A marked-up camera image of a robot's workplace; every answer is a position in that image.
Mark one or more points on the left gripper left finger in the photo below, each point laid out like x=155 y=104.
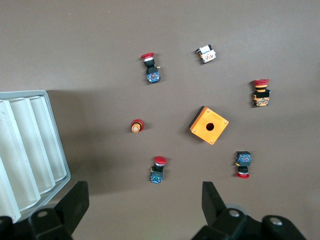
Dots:
x=75 y=202

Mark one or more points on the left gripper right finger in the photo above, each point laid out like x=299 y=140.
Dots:
x=212 y=202

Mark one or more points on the red mushroom button blue block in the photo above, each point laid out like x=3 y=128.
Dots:
x=243 y=158
x=157 y=175
x=153 y=76

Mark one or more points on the grey ribbed plastic tray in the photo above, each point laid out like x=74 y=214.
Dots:
x=25 y=150

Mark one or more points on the red orange emergency stop head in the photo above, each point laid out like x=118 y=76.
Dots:
x=138 y=124

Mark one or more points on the red emergency stop orange block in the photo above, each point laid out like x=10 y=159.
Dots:
x=261 y=100

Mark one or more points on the orange contact block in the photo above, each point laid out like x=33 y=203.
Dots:
x=208 y=57

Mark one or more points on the orange button enclosure box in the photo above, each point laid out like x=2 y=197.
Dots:
x=200 y=130

